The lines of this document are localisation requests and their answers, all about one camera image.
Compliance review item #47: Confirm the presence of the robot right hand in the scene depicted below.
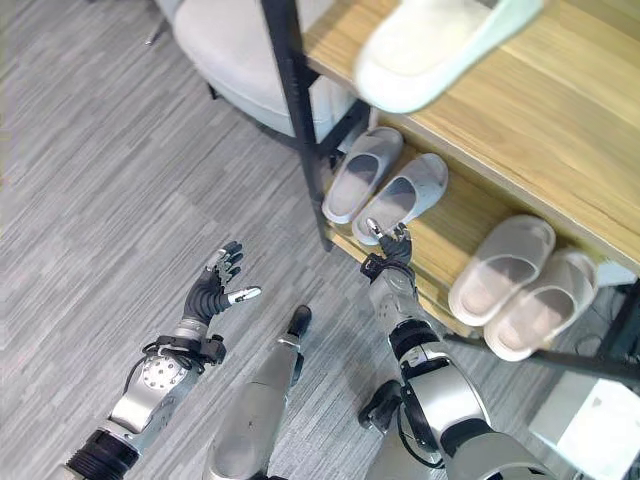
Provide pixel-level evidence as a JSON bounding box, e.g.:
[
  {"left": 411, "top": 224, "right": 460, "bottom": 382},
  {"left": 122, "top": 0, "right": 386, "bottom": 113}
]
[{"left": 366, "top": 217, "right": 414, "bottom": 268}]

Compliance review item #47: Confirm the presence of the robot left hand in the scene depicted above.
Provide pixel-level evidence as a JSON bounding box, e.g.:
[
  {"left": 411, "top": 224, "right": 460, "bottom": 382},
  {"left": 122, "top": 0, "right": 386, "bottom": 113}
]
[{"left": 181, "top": 241, "right": 263, "bottom": 325}]

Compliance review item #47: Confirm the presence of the grey slipper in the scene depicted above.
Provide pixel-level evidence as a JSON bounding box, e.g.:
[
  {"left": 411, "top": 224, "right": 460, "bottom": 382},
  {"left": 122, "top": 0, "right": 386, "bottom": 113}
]
[
  {"left": 320, "top": 126, "right": 405, "bottom": 225},
  {"left": 351, "top": 152, "right": 450, "bottom": 247}
]

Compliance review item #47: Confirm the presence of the beige slipper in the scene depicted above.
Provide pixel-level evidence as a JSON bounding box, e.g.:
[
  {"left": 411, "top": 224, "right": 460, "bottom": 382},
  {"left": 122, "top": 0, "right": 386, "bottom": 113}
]
[
  {"left": 482, "top": 249, "right": 599, "bottom": 363},
  {"left": 447, "top": 214, "right": 557, "bottom": 328}
]

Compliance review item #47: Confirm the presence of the robot left leg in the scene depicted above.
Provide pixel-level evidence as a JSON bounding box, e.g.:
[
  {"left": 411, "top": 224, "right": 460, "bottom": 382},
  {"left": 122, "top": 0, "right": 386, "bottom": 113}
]
[{"left": 205, "top": 304, "right": 313, "bottom": 480}]

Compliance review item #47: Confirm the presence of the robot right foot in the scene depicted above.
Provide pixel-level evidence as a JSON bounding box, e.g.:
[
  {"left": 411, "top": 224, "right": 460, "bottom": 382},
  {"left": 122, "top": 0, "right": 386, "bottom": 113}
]
[{"left": 358, "top": 379, "right": 404, "bottom": 431}]

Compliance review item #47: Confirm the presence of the pale green slipper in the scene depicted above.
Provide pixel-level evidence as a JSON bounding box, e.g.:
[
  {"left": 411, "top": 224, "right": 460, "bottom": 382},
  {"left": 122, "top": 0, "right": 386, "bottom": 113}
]
[{"left": 353, "top": 0, "right": 545, "bottom": 115}]

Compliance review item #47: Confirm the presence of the light grey armchair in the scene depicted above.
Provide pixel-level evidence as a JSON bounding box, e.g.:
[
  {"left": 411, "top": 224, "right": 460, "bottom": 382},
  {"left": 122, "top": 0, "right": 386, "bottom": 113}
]
[{"left": 152, "top": 0, "right": 359, "bottom": 141}]

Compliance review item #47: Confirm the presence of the white box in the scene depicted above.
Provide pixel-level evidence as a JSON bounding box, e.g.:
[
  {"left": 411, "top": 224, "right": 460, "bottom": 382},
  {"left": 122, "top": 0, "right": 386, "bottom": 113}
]
[{"left": 527, "top": 370, "right": 640, "bottom": 480}]

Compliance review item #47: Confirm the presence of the wooden shoe rack black frame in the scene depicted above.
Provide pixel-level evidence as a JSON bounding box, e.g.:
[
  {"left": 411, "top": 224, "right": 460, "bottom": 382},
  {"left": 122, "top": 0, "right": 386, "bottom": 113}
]
[{"left": 260, "top": 0, "right": 640, "bottom": 381}]

